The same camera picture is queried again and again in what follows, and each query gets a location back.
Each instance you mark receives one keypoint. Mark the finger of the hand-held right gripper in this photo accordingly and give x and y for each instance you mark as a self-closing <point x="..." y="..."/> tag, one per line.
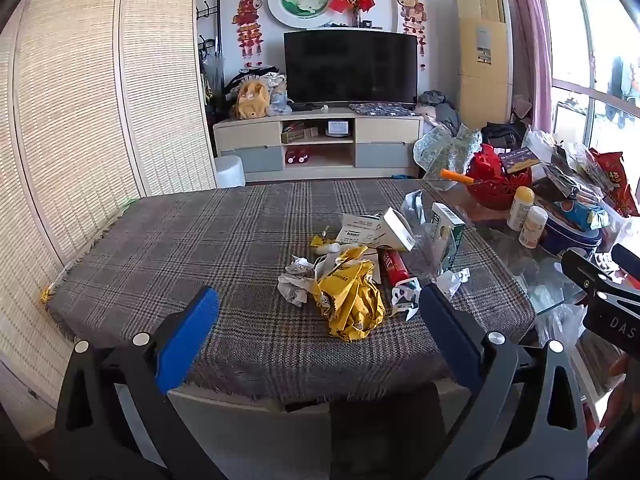
<point x="627" y="257"/>
<point x="580" y="267"/>

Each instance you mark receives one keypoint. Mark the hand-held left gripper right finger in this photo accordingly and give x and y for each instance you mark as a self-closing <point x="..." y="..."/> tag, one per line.
<point x="450" y="330"/>

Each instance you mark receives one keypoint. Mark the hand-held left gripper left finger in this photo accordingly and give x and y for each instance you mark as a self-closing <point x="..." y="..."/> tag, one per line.
<point x="187" y="330"/>

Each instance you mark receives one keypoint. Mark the white tissue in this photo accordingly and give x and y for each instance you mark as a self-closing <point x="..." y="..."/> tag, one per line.
<point x="452" y="280"/>

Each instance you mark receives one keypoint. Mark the silver wrapper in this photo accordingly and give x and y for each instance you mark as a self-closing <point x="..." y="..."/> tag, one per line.
<point x="407" y="297"/>

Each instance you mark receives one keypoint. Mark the red candy tube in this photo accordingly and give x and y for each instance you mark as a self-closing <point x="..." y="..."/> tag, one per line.
<point x="395" y="267"/>

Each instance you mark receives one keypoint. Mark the green milk carton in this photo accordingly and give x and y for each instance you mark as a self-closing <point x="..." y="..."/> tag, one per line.
<point x="445" y="235"/>

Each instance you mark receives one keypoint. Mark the yellow bag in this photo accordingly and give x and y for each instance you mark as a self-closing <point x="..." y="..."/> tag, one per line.
<point x="350" y="300"/>

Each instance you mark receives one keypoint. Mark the white cardboard box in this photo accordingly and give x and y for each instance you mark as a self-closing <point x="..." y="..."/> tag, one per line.
<point x="395" y="232"/>

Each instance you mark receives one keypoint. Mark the white paper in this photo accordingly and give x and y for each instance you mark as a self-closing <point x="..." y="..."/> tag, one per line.
<point x="295" y="285"/>

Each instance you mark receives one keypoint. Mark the small yellow wrapper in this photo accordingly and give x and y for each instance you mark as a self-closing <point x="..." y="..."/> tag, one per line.
<point x="320" y="241"/>

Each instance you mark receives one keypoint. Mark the person's right hand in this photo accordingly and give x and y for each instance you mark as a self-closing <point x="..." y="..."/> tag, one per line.
<point x="620" y="400"/>

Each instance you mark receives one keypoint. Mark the blue round tin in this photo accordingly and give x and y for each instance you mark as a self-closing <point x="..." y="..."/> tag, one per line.
<point x="565" y="240"/>

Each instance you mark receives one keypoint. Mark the blue snack packet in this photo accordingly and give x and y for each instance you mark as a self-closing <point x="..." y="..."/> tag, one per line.
<point x="585" y="215"/>

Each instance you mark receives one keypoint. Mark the clear plastic bag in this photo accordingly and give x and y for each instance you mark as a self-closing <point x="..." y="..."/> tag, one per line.
<point x="560" y="327"/>

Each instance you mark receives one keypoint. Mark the small white yellow-capped bottle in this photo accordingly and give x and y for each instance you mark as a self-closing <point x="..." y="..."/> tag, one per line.
<point x="532" y="227"/>

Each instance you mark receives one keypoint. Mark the red snack bag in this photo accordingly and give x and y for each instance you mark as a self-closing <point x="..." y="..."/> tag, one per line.
<point x="615" y="180"/>

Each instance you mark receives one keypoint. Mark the large white yellow-capped bottle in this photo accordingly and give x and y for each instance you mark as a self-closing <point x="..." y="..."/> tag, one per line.
<point x="520" y="210"/>

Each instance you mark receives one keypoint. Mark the grey plaid tablecloth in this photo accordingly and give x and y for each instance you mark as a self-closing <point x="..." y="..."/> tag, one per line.
<point x="200" y="240"/>

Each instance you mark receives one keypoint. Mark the pile of foil packets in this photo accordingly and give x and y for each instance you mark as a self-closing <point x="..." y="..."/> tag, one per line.
<point x="575" y="170"/>

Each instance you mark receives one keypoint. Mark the red openwork basket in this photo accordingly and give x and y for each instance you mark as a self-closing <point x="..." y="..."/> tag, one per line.
<point x="487" y="190"/>

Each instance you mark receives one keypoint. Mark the white chair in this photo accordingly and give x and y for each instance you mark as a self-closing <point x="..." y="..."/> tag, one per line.
<point x="250" y="435"/>

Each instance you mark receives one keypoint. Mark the purple booklet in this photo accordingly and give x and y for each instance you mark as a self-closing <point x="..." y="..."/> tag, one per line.
<point x="520" y="160"/>

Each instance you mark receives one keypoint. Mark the black bag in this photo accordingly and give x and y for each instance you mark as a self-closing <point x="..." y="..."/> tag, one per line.
<point x="502" y="135"/>

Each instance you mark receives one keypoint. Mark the white round stool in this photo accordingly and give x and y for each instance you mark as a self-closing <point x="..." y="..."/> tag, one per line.
<point x="230" y="172"/>

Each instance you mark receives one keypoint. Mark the green floral cloth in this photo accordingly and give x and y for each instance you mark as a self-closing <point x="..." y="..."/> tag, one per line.
<point x="440" y="152"/>

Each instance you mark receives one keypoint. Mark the beige standing air conditioner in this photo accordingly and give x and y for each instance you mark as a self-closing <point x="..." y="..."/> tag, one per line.
<point x="482" y="85"/>

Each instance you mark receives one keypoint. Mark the beige grey television cabinet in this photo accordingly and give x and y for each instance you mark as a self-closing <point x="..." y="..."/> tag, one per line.
<point x="250" y="132"/>

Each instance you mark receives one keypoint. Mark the pile of clothes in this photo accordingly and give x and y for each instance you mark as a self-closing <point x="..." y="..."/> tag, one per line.
<point x="440" y="110"/>

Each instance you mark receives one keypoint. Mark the woven folding screen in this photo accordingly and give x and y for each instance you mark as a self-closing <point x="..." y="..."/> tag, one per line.
<point x="75" y="135"/>

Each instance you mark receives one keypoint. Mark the cardboard boxes in cabinet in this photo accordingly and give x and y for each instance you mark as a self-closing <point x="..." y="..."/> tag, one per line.
<point x="299" y="134"/>

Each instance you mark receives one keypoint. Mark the window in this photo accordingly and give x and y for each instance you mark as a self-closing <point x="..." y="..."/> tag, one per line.
<point x="570" y="35"/>

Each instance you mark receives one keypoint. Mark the dark patterned cloth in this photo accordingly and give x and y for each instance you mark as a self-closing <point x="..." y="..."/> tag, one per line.
<point x="380" y="109"/>

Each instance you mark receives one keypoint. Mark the pink curtain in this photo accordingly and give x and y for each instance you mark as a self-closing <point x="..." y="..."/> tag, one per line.
<point x="530" y="35"/>

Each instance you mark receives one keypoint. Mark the yellow plush backpack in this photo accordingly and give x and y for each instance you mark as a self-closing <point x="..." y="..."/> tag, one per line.
<point x="252" y="100"/>

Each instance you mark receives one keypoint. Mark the grey plush toy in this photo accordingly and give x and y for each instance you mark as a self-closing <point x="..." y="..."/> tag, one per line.
<point x="280" y="97"/>

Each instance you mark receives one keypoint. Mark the black television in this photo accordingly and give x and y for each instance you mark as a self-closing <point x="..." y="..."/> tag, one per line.
<point x="350" y="65"/>

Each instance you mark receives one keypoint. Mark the red tasselled hanging ornament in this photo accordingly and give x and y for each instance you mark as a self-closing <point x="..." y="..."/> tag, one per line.
<point x="411" y="10"/>

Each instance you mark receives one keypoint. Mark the black coat rack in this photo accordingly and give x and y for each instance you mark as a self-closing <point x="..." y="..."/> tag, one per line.
<point x="218" y="20"/>

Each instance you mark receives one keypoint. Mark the red fish hanging ornament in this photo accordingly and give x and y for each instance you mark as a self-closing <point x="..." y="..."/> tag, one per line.
<point x="247" y="10"/>

